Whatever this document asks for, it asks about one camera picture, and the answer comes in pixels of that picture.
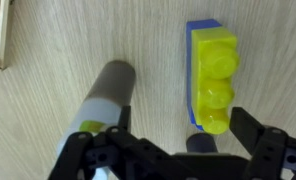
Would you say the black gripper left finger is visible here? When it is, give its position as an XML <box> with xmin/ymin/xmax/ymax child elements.
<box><xmin>47</xmin><ymin>105</ymin><xmax>172</xmax><ymax>180</ymax></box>

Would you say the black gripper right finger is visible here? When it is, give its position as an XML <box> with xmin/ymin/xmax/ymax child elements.
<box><xmin>229</xmin><ymin>106</ymin><xmax>296</xmax><ymax>180</ymax></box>

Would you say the yellow long toy block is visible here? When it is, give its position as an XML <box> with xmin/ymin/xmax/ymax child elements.
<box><xmin>191</xmin><ymin>26</ymin><xmax>241</xmax><ymax>135</ymax></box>

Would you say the blue long toy block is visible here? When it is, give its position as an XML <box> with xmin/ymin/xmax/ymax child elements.
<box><xmin>186</xmin><ymin>18</ymin><xmax>222</xmax><ymax>154</ymax></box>

